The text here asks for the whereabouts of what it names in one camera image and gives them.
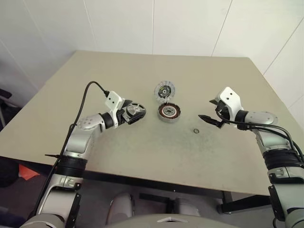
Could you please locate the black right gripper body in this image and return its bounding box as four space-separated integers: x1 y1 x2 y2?
213 100 233 124

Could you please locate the black table frame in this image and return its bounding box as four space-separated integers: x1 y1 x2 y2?
80 170 236 216

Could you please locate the silver motor stator housing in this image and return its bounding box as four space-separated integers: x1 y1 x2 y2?
157 103 182 123

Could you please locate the black round object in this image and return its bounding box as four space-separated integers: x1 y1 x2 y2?
0 157 20 189

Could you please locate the grey robot torso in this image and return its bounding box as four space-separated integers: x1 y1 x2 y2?
104 213 208 228

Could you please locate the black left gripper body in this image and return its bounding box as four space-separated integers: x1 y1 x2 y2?
117 99 134 126

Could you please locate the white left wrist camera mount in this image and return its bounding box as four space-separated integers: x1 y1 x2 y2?
105 91 124 130

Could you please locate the silver spoked motor rotor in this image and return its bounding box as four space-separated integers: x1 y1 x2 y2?
125 103 143 118

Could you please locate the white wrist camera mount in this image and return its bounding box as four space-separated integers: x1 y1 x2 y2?
105 91 124 130
214 86 244 119

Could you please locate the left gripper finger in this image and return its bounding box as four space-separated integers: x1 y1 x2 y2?
129 100 147 113
127 111 147 126

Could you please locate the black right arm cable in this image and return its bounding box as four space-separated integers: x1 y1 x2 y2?
216 110 304 167

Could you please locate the round silver rotor disc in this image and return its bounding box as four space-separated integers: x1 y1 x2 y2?
154 80 177 103

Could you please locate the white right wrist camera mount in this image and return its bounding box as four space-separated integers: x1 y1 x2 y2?
214 86 244 119

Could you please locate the orange floor object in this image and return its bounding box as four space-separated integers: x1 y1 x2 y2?
18 163 40 181

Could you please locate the grey rounded shape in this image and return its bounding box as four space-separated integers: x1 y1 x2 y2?
174 198 200 217
106 191 134 224

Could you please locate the black chair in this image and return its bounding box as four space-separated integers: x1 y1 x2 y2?
0 87 15 127

